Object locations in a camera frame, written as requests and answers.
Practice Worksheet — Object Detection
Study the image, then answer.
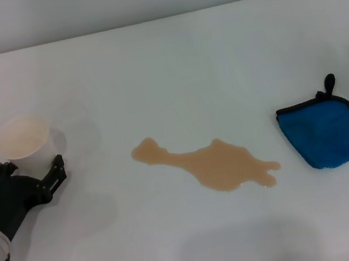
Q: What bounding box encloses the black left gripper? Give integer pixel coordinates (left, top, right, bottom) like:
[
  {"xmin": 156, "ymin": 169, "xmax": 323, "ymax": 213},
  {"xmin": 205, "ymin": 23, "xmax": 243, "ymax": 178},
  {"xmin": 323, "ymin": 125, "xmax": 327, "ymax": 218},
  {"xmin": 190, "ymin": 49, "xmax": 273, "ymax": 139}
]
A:
[{"xmin": 0, "ymin": 151, "xmax": 77, "ymax": 243}]

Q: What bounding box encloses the white paper cup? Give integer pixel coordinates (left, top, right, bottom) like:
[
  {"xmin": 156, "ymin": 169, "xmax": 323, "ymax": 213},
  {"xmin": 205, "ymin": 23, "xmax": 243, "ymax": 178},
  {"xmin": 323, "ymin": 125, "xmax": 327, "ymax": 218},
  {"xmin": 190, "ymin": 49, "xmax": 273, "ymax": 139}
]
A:
[{"xmin": 0, "ymin": 109, "xmax": 60, "ymax": 185}]

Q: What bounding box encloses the blue rag with black trim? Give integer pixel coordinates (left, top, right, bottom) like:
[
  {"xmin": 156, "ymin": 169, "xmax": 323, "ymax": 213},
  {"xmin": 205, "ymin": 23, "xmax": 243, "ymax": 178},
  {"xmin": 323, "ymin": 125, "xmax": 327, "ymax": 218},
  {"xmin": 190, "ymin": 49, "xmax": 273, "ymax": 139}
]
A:
[{"xmin": 270, "ymin": 70, "xmax": 349, "ymax": 176}]

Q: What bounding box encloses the brown water stain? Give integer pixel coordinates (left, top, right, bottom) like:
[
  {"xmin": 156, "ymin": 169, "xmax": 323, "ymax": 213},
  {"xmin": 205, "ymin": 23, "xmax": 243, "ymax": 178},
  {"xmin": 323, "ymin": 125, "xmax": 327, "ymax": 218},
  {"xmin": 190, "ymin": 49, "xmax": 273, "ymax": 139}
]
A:
[{"xmin": 129, "ymin": 115, "xmax": 286, "ymax": 211}]

